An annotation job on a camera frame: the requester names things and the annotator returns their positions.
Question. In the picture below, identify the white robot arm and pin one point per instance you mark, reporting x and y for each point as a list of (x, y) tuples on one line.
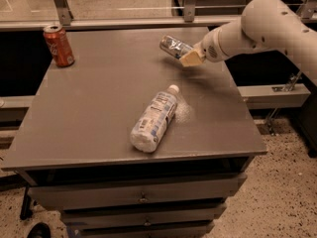
[(264, 25)]

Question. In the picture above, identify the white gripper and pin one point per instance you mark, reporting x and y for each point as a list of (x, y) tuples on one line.
[(209, 47)]

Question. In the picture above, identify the red coke can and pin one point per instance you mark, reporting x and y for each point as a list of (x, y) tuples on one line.
[(57, 41)]

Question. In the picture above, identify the grey metal railing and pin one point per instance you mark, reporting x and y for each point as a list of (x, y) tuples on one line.
[(130, 14)]

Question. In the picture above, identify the silver redbull can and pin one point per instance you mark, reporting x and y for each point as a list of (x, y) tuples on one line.
[(174, 46)]

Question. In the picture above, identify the grey drawer cabinet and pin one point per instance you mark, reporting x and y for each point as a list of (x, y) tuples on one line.
[(74, 149)]

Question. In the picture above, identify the clear plastic water bottle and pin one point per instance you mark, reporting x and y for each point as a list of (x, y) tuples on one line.
[(149, 130)]

